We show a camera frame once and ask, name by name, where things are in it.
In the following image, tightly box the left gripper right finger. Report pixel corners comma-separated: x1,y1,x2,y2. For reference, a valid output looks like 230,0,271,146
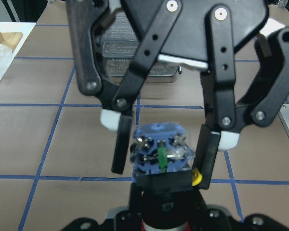
195,190,289,231

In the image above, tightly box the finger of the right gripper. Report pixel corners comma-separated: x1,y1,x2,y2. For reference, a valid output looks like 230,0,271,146
66,0,183,174

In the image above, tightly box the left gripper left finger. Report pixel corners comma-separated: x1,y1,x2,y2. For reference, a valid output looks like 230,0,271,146
62,185,143,231

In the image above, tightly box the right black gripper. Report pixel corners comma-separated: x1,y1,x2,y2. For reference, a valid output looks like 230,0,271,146
132,0,289,189

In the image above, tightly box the red emergency stop button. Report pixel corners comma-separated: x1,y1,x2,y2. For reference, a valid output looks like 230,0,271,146
130,122,202,231

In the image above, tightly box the wooden stand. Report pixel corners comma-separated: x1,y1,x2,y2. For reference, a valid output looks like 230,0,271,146
0,31,23,52

